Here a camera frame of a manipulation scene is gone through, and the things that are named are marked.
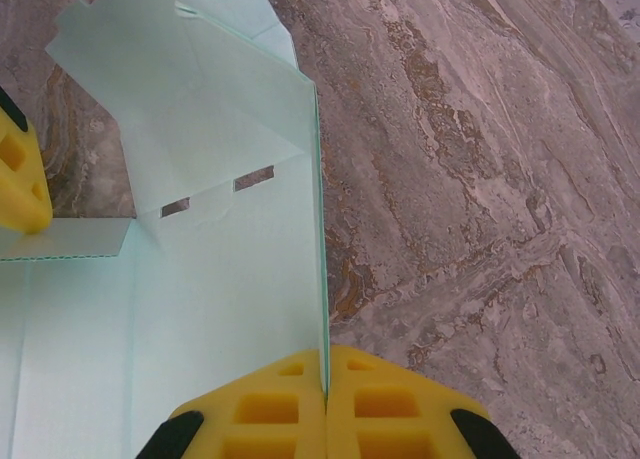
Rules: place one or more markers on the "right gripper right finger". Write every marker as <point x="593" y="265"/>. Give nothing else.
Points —
<point x="385" y="409"/>

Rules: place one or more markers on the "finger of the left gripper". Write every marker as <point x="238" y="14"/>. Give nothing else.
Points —
<point x="20" y="179"/>

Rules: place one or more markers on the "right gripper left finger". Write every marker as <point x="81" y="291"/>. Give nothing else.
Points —
<point x="260" y="414"/>

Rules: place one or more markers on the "light blue paper box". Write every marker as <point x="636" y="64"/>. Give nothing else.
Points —
<point x="225" y="279"/>

